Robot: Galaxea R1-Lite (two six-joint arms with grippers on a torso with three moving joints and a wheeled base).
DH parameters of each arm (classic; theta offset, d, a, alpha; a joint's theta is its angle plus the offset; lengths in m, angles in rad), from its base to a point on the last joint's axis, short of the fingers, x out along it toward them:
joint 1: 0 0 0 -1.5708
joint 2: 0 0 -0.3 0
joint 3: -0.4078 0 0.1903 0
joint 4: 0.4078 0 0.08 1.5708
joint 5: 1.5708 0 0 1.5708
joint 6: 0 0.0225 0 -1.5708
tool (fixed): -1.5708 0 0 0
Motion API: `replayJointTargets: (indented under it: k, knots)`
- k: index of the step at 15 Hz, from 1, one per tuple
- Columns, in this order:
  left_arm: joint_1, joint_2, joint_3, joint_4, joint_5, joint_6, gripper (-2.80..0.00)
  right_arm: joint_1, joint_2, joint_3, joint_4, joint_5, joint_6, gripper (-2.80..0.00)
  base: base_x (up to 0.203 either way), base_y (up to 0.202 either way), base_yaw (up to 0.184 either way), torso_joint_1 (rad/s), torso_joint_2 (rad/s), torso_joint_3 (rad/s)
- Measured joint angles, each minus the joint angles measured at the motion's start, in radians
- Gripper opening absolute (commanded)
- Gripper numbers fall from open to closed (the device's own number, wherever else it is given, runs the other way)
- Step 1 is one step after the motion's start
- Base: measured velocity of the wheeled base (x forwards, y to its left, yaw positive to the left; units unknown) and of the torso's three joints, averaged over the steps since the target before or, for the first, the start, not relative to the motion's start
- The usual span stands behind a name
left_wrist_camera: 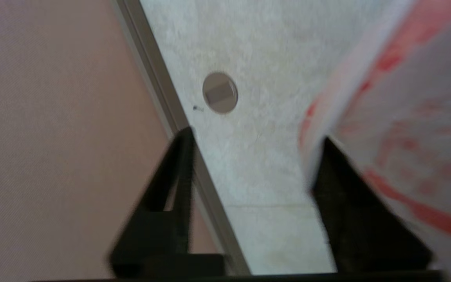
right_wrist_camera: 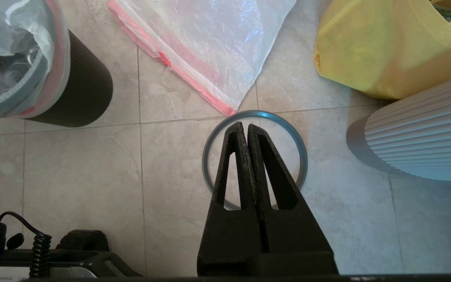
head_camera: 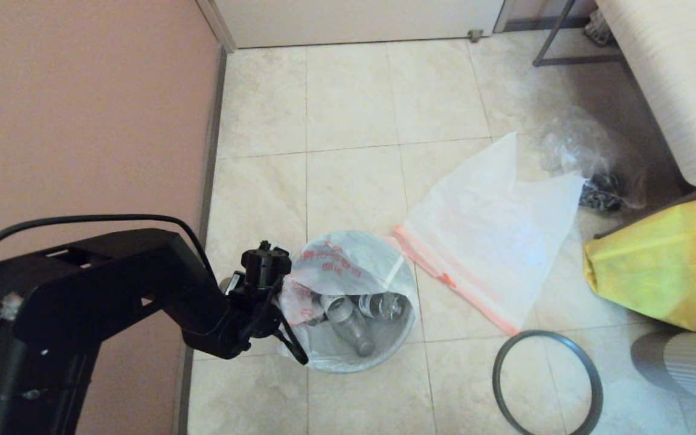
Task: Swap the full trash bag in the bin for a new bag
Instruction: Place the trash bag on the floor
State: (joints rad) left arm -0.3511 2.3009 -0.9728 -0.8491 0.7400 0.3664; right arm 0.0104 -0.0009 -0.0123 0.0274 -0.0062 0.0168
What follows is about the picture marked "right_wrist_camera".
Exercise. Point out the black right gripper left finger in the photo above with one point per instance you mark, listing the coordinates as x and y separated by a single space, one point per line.
229 235

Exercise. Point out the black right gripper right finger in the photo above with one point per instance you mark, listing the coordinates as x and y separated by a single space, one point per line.
292 231

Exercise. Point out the black round trash bin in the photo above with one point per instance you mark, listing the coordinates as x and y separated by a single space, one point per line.
84 90

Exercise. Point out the white red-printed trash bag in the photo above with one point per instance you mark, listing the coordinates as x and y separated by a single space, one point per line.
10 39

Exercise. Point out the yellow fabric bag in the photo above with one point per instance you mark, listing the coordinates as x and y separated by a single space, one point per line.
386 47

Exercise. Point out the black ribbed block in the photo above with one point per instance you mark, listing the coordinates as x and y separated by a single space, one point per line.
82 239

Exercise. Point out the white ribbed bin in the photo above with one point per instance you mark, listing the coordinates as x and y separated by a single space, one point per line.
425 133

